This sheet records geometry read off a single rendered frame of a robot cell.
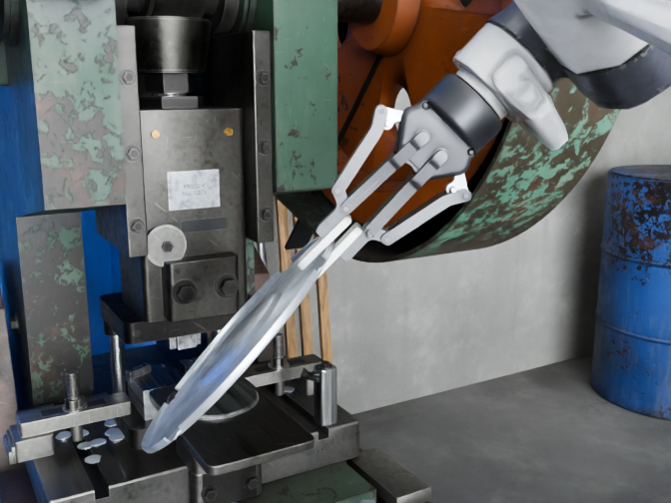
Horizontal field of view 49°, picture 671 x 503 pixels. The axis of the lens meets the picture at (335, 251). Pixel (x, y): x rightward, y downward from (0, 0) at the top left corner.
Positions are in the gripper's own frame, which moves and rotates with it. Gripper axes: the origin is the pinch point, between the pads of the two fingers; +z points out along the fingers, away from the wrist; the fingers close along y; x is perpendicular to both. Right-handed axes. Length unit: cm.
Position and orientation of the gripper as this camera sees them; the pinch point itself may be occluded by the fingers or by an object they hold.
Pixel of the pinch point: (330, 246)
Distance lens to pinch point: 73.6
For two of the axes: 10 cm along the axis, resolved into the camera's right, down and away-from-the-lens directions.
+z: -7.0, 7.0, 1.5
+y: -7.1, -6.8, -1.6
